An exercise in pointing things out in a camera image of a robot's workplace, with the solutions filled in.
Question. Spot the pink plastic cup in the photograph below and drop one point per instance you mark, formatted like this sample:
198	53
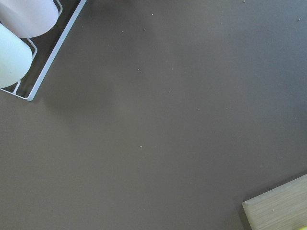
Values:
28	18

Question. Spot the white wire cup rack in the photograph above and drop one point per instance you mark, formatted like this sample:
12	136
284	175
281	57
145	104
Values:
45	48

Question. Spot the white plastic cup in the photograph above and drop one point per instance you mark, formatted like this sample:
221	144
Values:
15	58

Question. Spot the bamboo cutting board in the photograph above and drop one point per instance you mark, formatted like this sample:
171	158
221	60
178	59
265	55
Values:
282	208

